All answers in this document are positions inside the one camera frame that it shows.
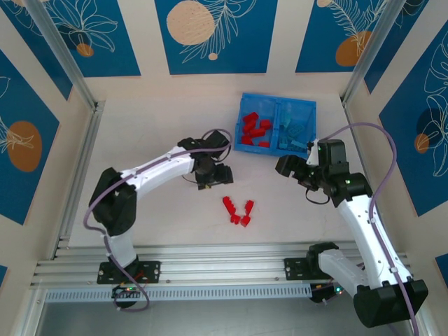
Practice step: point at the blue two-by-four lego brick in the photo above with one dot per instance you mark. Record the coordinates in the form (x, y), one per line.
(297, 129)

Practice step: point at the red two-by-four lego brick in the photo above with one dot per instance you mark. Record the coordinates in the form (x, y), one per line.
(250, 118)

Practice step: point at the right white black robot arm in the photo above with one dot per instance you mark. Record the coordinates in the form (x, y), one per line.
(364, 224)

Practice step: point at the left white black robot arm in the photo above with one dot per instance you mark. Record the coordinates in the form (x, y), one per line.
(157, 168)

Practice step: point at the long red lego brick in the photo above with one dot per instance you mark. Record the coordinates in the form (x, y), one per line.
(230, 206)

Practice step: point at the blue two-compartment plastic bin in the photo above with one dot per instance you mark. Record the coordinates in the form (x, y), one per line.
(259, 101)

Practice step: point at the small controller circuit board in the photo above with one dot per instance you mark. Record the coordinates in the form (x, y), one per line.
(122, 290)
(322, 292)

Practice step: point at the aluminium side rail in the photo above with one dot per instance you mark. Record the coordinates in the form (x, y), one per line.
(87, 140)
(353, 133)

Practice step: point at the blue floral wall panel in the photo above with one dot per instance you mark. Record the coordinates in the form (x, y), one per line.
(3, 276)
(105, 35)
(245, 42)
(402, 140)
(42, 63)
(21, 105)
(315, 35)
(413, 35)
(442, 266)

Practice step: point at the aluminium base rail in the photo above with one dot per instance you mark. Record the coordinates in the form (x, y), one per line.
(227, 259)

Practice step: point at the aluminium frame post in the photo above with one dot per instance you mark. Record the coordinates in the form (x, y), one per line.
(362, 70)
(60, 45)

